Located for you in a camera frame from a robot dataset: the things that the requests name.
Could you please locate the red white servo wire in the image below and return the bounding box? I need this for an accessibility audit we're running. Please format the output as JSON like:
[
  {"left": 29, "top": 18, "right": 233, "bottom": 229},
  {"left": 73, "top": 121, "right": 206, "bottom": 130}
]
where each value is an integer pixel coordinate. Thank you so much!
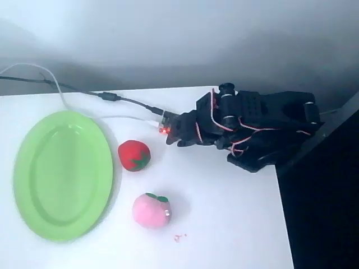
[
  {"left": 228, "top": 115, "right": 281, "bottom": 158},
  {"left": 194, "top": 89, "right": 225, "bottom": 144}
]

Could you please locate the green oval plastic plate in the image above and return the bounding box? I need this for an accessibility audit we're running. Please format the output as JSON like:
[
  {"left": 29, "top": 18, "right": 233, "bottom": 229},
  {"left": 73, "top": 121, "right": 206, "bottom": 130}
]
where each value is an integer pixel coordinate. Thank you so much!
[{"left": 13, "top": 110, "right": 114, "bottom": 242}]

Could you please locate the dark furniture panel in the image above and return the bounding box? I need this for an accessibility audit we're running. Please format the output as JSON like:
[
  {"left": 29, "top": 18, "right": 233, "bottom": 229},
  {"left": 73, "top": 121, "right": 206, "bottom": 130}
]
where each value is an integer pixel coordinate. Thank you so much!
[{"left": 276, "top": 91, "right": 359, "bottom": 269}]

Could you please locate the pink plush peach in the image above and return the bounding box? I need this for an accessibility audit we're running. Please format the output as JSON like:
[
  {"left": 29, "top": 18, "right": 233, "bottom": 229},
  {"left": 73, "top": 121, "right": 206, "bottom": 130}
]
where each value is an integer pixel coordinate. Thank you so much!
[{"left": 132, "top": 192, "right": 172, "bottom": 228}]

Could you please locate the white cable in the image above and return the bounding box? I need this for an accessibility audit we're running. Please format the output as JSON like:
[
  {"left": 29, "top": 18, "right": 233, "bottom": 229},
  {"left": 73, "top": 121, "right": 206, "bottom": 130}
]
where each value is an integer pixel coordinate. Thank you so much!
[{"left": 0, "top": 63, "right": 161, "bottom": 127}]

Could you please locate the red plush strawberry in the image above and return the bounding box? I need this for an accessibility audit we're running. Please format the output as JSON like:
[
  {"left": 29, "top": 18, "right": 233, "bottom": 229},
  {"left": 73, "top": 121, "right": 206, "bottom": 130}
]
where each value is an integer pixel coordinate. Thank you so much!
[{"left": 117, "top": 139, "right": 151, "bottom": 172}]

